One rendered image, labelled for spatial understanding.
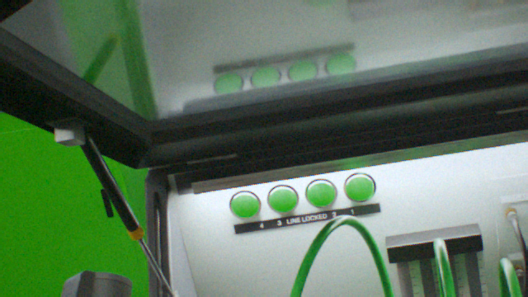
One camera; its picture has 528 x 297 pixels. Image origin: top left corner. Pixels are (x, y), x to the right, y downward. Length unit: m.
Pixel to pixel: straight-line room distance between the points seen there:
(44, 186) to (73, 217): 0.17
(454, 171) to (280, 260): 0.31
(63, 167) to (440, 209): 2.57
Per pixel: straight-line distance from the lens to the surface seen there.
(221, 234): 1.62
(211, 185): 1.55
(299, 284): 1.27
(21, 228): 4.17
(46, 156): 4.00
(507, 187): 1.60
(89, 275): 1.09
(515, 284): 1.32
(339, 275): 1.65
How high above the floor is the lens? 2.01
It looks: 21 degrees down
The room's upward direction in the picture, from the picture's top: 12 degrees counter-clockwise
